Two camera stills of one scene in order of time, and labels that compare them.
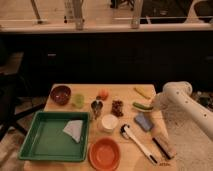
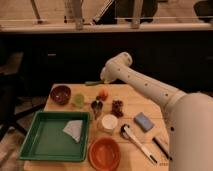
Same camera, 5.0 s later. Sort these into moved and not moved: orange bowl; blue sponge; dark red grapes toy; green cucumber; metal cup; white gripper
Moved: green cucumber; white gripper
Not moved: dark red grapes toy; orange bowl; blue sponge; metal cup
